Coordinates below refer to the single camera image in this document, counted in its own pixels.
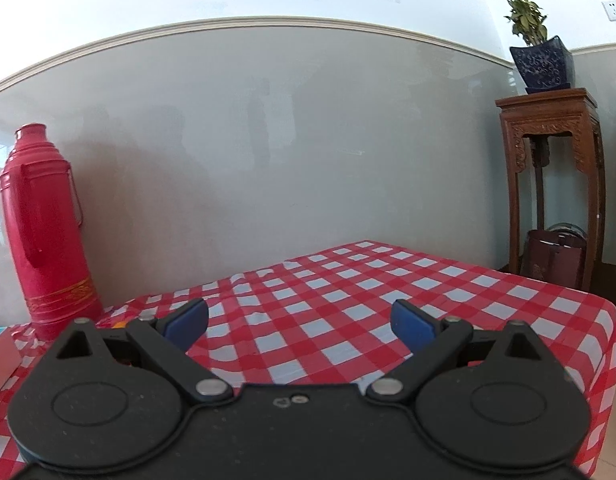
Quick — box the red white checkered tablecloth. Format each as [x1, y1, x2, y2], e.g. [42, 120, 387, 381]
[0, 238, 616, 476]

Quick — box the dark red paper bag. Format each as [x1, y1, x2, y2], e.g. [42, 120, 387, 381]
[520, 222, 586, 288]

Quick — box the red gift box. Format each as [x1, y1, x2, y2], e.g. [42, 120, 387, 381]
[0, 327, 22, 390]

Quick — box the red thermos flask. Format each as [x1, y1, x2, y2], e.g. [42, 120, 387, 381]
[0, 124, 103, 340]

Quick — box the carved wooden plant stand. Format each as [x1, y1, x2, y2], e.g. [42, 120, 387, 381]
[495, 88, 606, 290]

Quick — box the blue ceramic plant pot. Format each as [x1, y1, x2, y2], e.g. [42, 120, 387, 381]
[509, 36, 576, 94]

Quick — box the green potted plant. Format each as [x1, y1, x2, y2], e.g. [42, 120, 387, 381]
[506, 0, 547, 47]

